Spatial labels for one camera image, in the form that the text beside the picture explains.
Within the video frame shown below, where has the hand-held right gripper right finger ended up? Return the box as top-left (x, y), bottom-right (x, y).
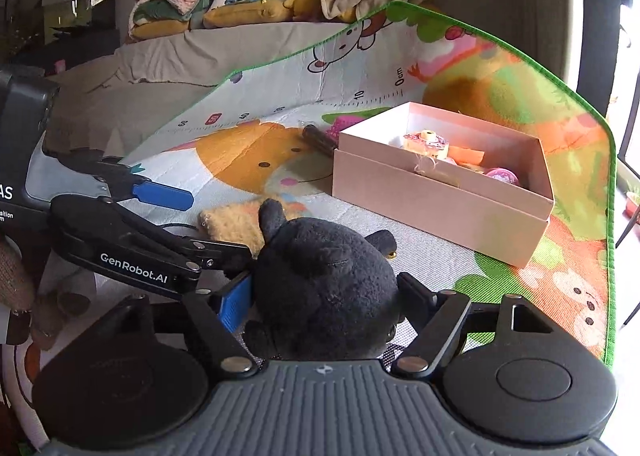
top-left (392, 272), bottom-right (556, 377)

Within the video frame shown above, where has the pink and cream toy camera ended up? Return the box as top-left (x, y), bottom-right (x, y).
top-left (402, 130), bottom-right (451, 175)

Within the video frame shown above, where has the pink cardboard box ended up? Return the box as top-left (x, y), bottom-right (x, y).
top-left (332, 102), bottom-right (555, 269)

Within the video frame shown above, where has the dark window frame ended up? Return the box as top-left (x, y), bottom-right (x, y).
top-left (565, 0), bottom-right (640, 167)

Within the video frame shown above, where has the yellow pillow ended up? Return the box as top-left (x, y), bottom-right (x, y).
top-left (131, 18), bottom-right (192, 40)
top-left (202, 0), bottom-right (294, 30)

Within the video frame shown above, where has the green folded cloth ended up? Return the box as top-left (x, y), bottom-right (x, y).
top-left (130, 0), bottom-right (217, 27)

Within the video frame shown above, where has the dark brown tube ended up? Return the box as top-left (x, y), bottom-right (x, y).
top-left (300, 123), bottom-right (342, 157)

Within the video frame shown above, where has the black cat plush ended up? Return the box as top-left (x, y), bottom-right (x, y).
top-left (243, 198), bottom-right (401, 363)

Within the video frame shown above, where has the person's left forearm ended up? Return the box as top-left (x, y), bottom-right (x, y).
top-left (0, 236), bottom-right (37, 313)

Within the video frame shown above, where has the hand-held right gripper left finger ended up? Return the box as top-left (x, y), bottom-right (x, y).
top-left (107, 272), bottom-right (258, 378)

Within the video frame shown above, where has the dark cabinet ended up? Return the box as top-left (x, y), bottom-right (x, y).
top-left (0, 0), bottom-right (119, 72)

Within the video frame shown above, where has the yellow fuzzy pouch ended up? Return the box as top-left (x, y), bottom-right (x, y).
top-left (199, 201), bottom-right (297, 257)

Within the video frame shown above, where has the printed children's play mat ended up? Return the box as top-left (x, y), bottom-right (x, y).
top-left (0, 0), bottom-right (617, 417)

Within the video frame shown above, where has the thin black cord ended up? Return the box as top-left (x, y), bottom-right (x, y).
top-left (161, 222), bottom-right (206, 237)

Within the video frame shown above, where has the grey bed cover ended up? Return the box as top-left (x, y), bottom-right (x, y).
top-left (45, 18), bottom-right (361, 157)

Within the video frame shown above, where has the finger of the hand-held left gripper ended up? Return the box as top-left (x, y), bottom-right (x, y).
top-left (46, 151), bottom-right (195, 213)
top-left (160, 235), bottom-right (253, 283)

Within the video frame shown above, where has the pink frosted cupcake toy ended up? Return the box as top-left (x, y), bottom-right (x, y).
top-left (482, 167), bottom-right (524, 189)

